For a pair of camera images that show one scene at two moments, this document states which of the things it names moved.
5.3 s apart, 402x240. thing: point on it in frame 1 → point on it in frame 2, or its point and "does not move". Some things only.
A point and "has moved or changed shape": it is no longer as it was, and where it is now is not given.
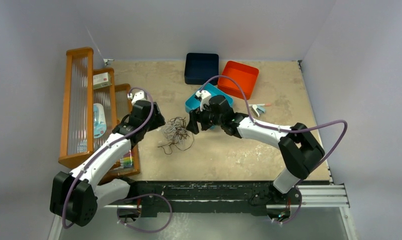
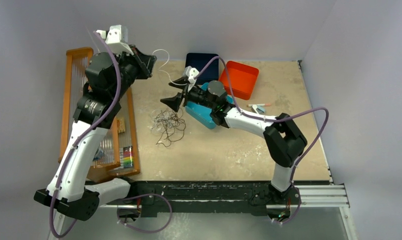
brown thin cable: x=178 y=132 has moved or changed shape
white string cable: x=175 y=132 has moved or changed shape
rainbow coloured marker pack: x=128 y=159 does not move
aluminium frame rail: x=319 y=196 does not move
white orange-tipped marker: x=267 y=104 does not move
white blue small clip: x=257 y=110 does not move
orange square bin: x=245 y=75 does not move
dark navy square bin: x=200 y=67 does not move
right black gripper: x=198 y=116 → x=175 y=102
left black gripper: x=158 y=119 → x=144 y=62
